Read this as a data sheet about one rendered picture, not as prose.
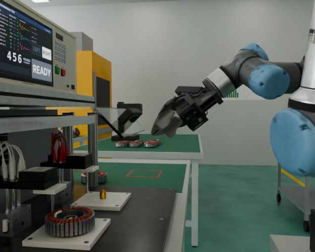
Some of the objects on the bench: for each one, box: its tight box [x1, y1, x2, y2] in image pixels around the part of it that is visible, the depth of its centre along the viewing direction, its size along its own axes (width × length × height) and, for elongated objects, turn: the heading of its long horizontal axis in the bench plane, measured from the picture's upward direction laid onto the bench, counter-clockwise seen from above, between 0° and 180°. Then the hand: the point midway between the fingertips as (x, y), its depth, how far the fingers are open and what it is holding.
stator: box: [81, 171, 107, 184], centre depth 128 cm, size 11×11×4 cm
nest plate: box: [22, 218, 111, 251], centre depth 68 cm, size 15×15×1 cm
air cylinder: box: [0, 204, 32, 238], centre depth 70 cm, size 5×8×6 cm
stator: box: [45, 207, 95, 238], centre depth 68 cm, size 11×11×4 cm
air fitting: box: [2, 219, 9, 234], centre depth 66 cm, size 1×1×3 cm
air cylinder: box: [47, 182, 72, 204], centre depth 94 cm, size 5×8×6 cm
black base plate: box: [0, 185, 177, 252], centre depth 80 cm, size 47×64×2 cm
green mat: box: [74, 162, 187, 193], centre depth 147 cm, size 94×61×1 cm
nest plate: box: [71, 192, 132, 211], centre depth 92 cm, size 15×15×1 cm
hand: (154, 130), depth 83 cm, fingers closed
